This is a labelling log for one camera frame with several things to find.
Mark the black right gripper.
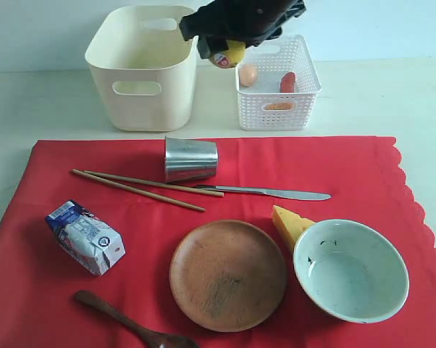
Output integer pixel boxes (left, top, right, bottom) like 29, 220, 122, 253
179, 0, 306, 59

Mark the yellow lemon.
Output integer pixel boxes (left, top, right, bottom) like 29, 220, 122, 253
209, 40, 246, 69

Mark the brown egg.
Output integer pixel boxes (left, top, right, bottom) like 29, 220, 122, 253
238, 64, 258, 87

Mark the red sausage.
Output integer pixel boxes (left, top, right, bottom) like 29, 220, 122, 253
280, 72, 296, 94

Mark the orange breaded nugget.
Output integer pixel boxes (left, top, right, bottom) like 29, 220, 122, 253
264, 103, 293, 111

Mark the yellow cheese wedge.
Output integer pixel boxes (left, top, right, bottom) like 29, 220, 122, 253
272, 205, 314, 253

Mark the cream plastic tub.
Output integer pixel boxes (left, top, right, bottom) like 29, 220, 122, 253
85, 6, 197, 132

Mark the white perforated plastic basket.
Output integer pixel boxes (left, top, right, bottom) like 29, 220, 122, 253
235, 35, 322, 131

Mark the steel cup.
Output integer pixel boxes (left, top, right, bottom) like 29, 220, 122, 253
164, 137, 219, 183

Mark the wooden chopstick upper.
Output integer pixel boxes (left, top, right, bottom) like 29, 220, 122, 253
83, 170, 225, 197

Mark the wooden chopstick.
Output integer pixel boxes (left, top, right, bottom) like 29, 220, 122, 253
83, 170, 225, 197
71, 169, 206, 212

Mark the steel table knife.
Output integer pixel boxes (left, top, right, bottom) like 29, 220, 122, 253
195, 185, 332, 201

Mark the wooden chopstick lower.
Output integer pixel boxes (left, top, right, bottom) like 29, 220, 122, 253
71, 169, 206, 212

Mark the red tablecloth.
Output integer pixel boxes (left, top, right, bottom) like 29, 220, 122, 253
0, 136, 436, 347

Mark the brown wooden plate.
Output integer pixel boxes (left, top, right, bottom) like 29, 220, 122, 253
169, 220, 288, 333

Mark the blue white milk carton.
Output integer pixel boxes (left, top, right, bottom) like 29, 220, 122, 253
45, 200, 125, 276

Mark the pale green ceramic bowl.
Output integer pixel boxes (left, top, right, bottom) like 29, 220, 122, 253
293, 219, 410, 323

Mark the dark wooden spoon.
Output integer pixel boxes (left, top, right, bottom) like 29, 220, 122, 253
74, 290, 199, 348

